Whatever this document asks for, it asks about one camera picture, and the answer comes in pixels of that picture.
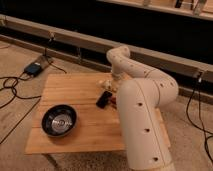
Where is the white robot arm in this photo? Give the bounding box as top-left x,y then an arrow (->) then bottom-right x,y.
106,46 -> 179,171

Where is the black ceramic bowl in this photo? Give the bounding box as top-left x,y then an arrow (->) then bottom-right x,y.
41,104 -> 77,137

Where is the brown snack packet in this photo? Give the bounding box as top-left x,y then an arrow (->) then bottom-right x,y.
110,97 -> 117,108

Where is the black rectangular phone-like object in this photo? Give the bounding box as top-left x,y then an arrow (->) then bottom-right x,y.
96,91 -> 112,109

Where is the wooden table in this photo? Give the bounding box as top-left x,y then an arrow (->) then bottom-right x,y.
24,72 -> 171,155

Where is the black power adapter box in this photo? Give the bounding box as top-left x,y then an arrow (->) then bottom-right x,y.
24,63 -> 42,77

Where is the black cable right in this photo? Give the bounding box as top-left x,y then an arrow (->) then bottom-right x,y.
185,71 -> 213,164

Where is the black floor cable left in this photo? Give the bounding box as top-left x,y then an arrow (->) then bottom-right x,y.
0,54 -> 68,145

